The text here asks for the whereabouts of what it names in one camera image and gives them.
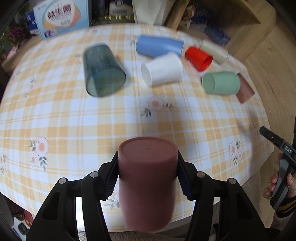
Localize cream beige cup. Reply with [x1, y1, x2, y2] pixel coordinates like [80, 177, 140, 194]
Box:
[200, 39, 228, 64]

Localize gold rimmed dark tin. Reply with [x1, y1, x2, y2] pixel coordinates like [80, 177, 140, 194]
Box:
[90, 15, 135, 26]

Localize light blue probiotic box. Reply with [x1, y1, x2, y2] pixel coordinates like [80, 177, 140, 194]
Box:
[33, 0, 91, 40]

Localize dark cookie box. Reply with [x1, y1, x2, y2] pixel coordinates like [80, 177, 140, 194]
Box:
[179, 4, 214, 32]

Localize red plastic cup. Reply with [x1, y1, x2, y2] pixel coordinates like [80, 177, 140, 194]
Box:
[185, 46, 213, 72]

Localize sage green cup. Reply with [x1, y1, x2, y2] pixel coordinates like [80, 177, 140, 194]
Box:
[202, 71, 240, 95]

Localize yellow plaid floral tablecloth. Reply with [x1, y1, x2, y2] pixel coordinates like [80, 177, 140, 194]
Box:
[1, 24, 274, 214]

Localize pink flower bouquet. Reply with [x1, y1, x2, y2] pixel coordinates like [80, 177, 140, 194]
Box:
[1, 20, 31, 52]

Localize dusty rose opaque cup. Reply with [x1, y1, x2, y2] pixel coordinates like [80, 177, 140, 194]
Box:
[118, 137, 179, 232]

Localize person's right hand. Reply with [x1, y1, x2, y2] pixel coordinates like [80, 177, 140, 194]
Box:
[263, 167, 295, 200]

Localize transparent pink plastic cup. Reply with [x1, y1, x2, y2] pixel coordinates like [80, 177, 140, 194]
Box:
[236, 73, 255, 104]

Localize white tissue paper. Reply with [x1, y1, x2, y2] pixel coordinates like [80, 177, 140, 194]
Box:
[132, 0, 175, 26]

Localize wooden shelf cabinet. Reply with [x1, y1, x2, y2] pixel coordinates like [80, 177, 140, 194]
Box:
[164, 0, 276, 62]

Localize blue plastic cup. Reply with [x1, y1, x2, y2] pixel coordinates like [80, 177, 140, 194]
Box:
[136, 35, 184, 58]

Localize white plastic cup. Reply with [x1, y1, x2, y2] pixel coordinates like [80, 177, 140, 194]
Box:
[141, 52, 184, 87]

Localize transparent teal plastic cup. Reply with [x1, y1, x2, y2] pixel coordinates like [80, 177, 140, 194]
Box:
[83, 44, 126, 97]

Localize dark blue snack box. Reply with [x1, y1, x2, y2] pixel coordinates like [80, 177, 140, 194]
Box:
[204, 25, 231, 47]

